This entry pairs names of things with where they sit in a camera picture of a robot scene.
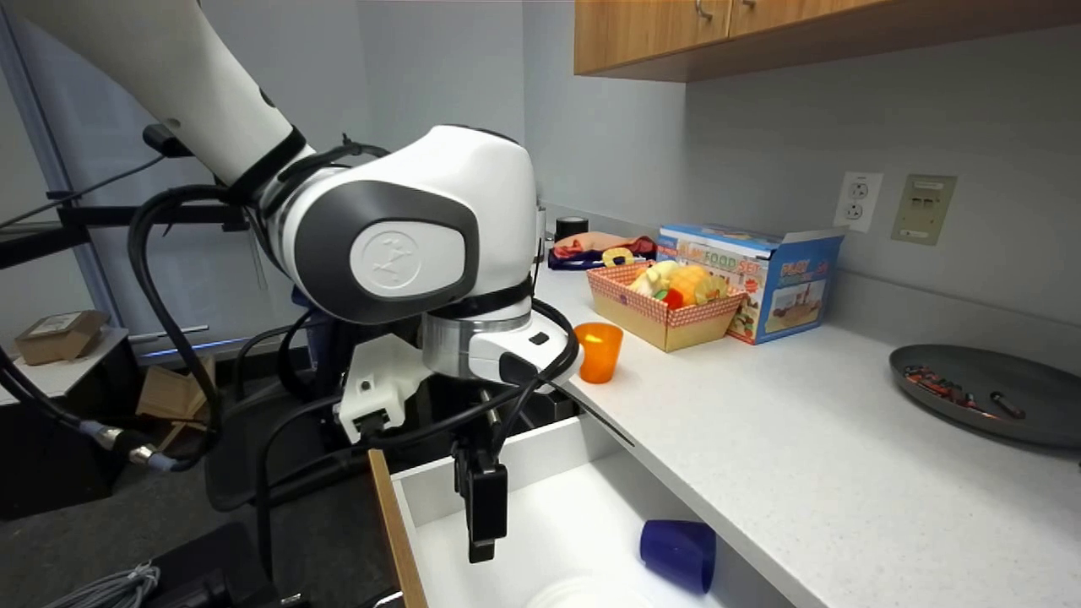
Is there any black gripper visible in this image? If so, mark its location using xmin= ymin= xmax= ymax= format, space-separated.
xmin=454 ymin=417 xmax=506 ymax=563

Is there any wooden top drawer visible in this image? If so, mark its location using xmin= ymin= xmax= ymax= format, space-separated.
xmin=389 ymin=417 xmax=792 ymax=608

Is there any orange translucent cup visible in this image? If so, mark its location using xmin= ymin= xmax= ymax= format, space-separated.
xmin=576 ymin=320 xmax=622 ymax=385

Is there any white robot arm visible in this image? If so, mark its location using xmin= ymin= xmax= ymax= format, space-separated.
xmin=5 ymin=0 xmax=579 ymax=562

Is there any blue cup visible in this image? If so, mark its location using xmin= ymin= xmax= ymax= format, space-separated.
xmin=639 ymin=520 xmax=716 ymax=596

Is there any checkered cardboard food tray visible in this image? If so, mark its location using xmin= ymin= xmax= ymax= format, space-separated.
xmin=588 ymin=265 xmax=745 ymax=350

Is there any blue play food box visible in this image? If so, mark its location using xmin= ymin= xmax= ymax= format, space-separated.
xmin=660 ymin=222 xmax=843 ymax=343

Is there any cardboard box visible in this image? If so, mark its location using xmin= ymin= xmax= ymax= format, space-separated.
xmin=16 ymin=310 xmax=105 ymax=365

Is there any wooden upper cabinet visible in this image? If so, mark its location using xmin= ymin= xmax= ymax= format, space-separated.
xmin=576 ymin=0 xmax=1081 ymax=80

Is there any dark round plate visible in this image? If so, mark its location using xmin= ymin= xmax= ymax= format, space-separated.
xmin=889 ymin=343 xmax=1081 ymax=453

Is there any white wall outlet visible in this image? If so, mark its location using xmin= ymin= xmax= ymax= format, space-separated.
xmin=836 ymin=173 xmax=887 ymax=232

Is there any beige wall switch plate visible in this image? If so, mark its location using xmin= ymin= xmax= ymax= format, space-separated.
xmin=893 ymin=173 xmax=957 ymax=247

